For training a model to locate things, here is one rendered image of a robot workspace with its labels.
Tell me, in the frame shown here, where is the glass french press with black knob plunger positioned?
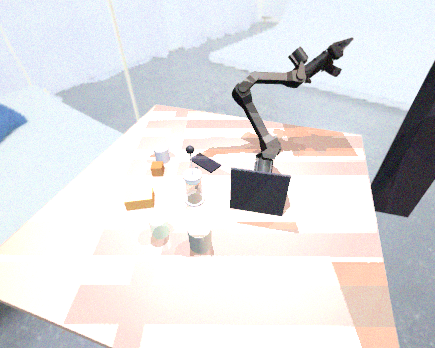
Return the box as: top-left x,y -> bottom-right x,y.
183,145 -> 205,207

